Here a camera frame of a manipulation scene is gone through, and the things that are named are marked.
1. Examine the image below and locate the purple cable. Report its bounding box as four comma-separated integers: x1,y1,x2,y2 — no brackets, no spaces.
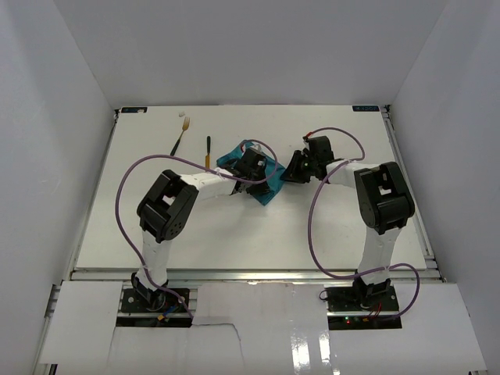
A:
304,126,421,321
116,139,279,320

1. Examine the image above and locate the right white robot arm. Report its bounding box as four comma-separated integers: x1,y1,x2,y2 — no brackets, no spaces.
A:
281,132,416,305

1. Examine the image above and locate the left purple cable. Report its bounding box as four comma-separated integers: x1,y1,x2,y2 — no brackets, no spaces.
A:
116,139,279,320

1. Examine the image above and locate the left blue table label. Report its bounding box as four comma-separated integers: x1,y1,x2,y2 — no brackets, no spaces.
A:
120,106,148,114

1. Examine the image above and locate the teal cloth napkin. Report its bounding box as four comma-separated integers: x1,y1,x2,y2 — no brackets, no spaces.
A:
216,141,284,206

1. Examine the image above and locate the right blue table label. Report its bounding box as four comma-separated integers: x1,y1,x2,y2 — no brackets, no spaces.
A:
352,105,380,113

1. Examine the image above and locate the white cardboard front cover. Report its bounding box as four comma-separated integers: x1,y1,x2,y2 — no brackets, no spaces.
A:
40,281,486,374

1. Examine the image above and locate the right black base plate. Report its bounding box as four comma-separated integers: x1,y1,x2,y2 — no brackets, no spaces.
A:
319,287,399,313

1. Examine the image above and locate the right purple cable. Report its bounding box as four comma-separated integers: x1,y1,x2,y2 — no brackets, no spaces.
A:
304,126,421,321

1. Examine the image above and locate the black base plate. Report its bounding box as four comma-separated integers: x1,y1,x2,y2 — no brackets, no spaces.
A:
120,288,186,313
319,287,399,313

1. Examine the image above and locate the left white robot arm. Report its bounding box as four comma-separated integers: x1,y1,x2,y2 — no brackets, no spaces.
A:
131,146,277,310

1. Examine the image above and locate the blue table label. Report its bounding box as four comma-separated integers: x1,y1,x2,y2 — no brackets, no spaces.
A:
352,105,380,113
120,106,148,114

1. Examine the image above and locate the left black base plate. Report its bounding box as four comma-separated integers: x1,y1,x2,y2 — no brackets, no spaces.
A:
120,288,186,313

